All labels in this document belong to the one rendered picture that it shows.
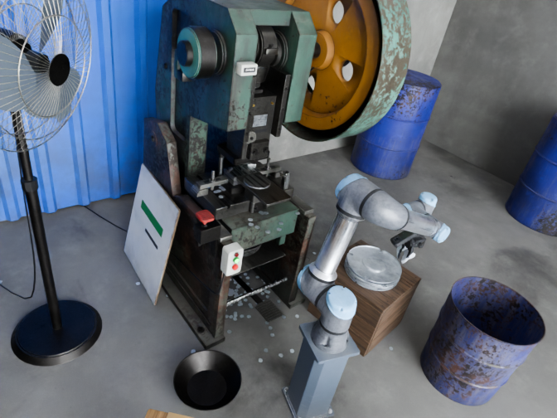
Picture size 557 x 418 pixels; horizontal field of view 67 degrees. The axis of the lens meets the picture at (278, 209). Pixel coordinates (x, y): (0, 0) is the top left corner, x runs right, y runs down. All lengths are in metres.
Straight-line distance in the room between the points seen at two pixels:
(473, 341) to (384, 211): 0.89
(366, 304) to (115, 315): 1.27
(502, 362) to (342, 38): 1.57
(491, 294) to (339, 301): 1.06
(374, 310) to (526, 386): 0.95
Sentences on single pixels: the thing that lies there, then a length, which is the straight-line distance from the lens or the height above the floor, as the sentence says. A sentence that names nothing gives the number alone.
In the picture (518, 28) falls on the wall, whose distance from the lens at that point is 4.78.
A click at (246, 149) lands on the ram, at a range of 1.88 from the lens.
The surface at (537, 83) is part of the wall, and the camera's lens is 4.69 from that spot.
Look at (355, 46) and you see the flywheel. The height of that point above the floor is 1.40.
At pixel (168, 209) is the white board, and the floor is 0.54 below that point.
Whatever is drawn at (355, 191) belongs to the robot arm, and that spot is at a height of 1.06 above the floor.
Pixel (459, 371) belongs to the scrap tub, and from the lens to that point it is 2.26.
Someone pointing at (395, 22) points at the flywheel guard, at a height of 1.53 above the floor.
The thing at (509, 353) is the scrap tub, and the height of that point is 0.42.
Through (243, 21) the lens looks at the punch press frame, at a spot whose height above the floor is 1.47.
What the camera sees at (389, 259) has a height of 0.39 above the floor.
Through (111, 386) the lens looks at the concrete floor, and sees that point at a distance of 2.12.
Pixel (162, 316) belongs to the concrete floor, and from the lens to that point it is 2.34.
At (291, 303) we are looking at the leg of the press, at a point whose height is 0.03.
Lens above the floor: 1.75
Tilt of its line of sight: 33 degrees down
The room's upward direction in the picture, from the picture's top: 11 degrees clockwise
